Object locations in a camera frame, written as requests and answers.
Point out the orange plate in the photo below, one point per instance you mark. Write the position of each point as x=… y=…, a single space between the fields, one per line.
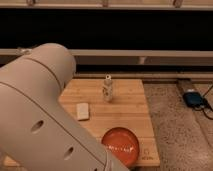
x=123 y=143

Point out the small white bottle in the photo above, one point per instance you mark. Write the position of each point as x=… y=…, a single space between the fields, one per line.
x=108 y=88

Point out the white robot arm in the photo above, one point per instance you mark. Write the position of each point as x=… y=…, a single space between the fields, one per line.
x=35 y=130

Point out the blue power adapter box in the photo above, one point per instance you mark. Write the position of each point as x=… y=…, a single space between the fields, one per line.
x=193 y=98

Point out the wooden table board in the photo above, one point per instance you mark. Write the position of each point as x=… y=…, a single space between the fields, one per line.
x=127 y=109

